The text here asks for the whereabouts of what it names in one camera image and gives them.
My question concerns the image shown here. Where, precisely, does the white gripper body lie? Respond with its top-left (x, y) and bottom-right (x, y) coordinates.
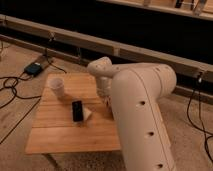
top-left (96, 77), bottom-right (111, 106)

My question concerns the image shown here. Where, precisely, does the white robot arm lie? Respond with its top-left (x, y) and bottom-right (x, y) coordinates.
top-left (87, 57), bottom-right (177, 171)

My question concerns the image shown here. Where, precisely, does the black smartphone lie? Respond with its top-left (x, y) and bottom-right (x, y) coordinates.
top-left (72, 101), bottom-right (84, 122)

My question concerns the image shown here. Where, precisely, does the white paper cup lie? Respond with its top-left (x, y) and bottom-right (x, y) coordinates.
top-left (48, 78), bottom-right (65, 99)

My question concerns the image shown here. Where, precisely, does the wooden table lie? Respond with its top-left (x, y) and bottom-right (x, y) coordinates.
top-left (25, 73), bottom-right (120, 154)

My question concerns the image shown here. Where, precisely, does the dark power adapter box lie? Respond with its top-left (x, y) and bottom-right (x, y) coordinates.
top-left (24, 63), bottom-right (42, 76)

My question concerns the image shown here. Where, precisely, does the black floor cable left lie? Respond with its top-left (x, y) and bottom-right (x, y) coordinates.
top-left (0, 75), bottom-right (43, 145)

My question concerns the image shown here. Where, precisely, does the black cable right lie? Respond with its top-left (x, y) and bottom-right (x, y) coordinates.
top-left (186, 71), bottom-right (213, 164)

